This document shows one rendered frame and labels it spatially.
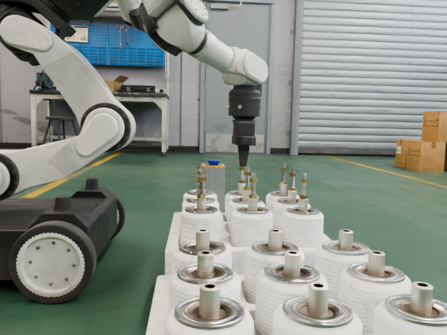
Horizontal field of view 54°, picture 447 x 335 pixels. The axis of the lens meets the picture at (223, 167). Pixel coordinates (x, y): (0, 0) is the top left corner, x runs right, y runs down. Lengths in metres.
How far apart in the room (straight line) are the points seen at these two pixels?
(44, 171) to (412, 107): 5.99
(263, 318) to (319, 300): 0.13
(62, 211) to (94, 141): 0.21
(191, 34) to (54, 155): 0.56
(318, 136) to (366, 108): 0.79
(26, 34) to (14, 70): 5.22
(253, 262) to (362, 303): 0.18
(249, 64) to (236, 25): 5.12
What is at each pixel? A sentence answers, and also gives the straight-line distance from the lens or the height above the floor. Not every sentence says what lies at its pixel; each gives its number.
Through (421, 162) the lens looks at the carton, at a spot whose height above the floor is 0.10.
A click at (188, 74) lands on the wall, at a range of 6.14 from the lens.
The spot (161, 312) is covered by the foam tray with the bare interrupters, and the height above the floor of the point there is 0.18.
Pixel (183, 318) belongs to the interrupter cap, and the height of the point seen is 0.25.
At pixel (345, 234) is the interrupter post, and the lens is 0.74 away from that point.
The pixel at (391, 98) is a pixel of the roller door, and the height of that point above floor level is 0.83.
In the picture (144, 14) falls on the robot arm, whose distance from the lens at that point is 1.07.
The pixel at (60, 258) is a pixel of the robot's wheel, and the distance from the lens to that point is 1.16.
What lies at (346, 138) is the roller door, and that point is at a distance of 6.45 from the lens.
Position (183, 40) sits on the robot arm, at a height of 0.64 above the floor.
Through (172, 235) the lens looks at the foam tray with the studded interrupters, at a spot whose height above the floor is 0.18.
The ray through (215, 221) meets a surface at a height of 0.23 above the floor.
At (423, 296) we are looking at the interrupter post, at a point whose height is 0.27.
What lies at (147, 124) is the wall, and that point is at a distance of 6.13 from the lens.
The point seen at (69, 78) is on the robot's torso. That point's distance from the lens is 1.33.
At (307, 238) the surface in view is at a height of 0.20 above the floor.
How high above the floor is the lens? 0.46
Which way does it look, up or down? 6 degrees down
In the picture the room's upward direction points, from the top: 1 degrees clockwise
